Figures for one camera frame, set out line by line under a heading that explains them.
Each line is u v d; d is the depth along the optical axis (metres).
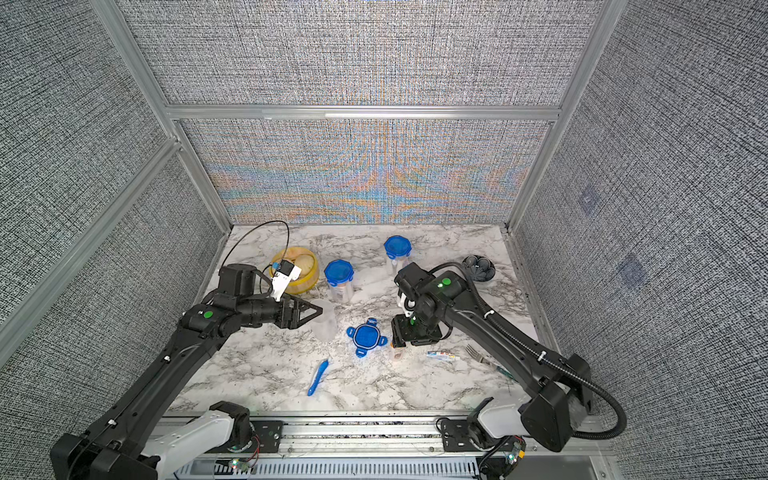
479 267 1.03
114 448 0.38
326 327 0.87
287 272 0.66
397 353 0.82
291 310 0.64
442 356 0.86
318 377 0.83
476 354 0.87
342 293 0.93
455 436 0.73
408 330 0.65
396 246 0.98
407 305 0.68
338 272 0.90
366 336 0.90
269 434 0.74
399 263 0.98
